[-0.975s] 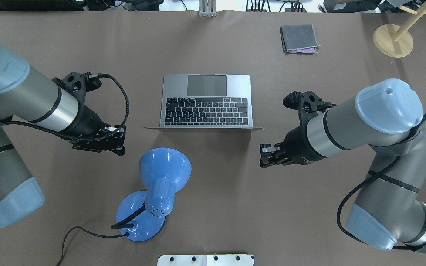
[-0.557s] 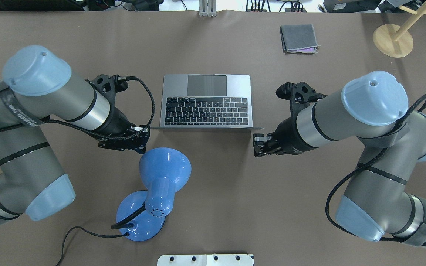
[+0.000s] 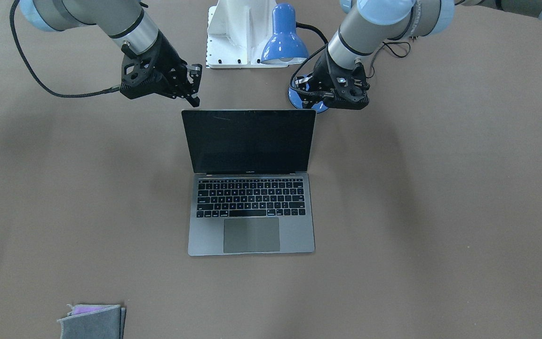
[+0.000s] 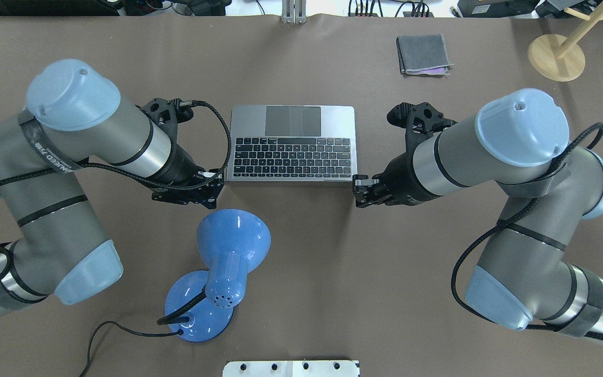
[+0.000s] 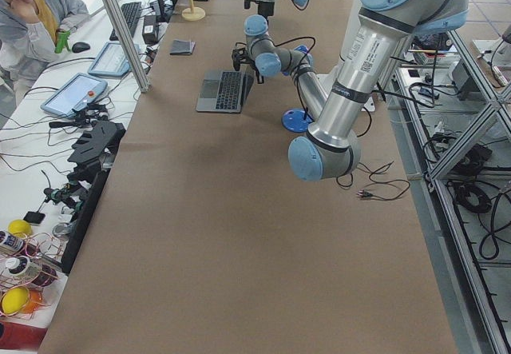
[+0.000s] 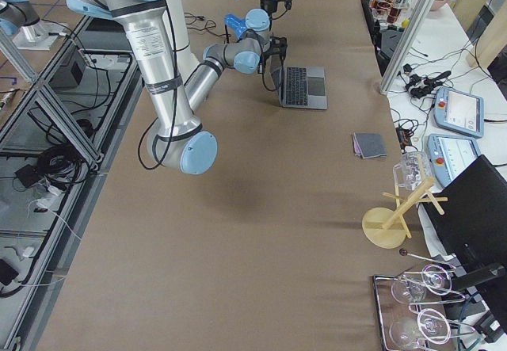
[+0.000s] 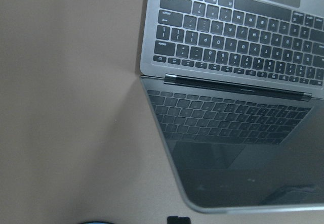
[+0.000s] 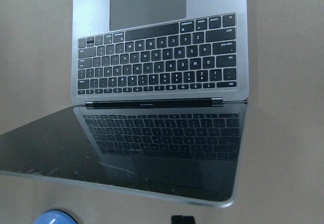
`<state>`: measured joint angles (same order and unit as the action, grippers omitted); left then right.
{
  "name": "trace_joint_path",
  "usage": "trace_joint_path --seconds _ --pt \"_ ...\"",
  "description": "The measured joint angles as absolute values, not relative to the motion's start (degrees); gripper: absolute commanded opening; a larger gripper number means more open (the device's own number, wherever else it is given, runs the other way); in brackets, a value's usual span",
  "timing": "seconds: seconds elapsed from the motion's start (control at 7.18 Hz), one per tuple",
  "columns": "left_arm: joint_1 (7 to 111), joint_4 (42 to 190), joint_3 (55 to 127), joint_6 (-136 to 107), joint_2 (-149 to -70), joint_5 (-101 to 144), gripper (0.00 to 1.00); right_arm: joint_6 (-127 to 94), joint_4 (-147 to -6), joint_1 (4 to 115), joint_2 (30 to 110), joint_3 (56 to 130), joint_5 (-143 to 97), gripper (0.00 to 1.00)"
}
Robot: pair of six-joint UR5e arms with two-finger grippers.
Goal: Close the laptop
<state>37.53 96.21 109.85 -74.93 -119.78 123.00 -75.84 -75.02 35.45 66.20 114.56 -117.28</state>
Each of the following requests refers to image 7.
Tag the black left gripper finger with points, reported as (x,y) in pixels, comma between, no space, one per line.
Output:
(178,220)

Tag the grey laptop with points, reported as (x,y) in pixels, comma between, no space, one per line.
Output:
(236,89)

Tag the blue desk lamp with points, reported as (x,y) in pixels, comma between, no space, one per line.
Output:
(96,222)

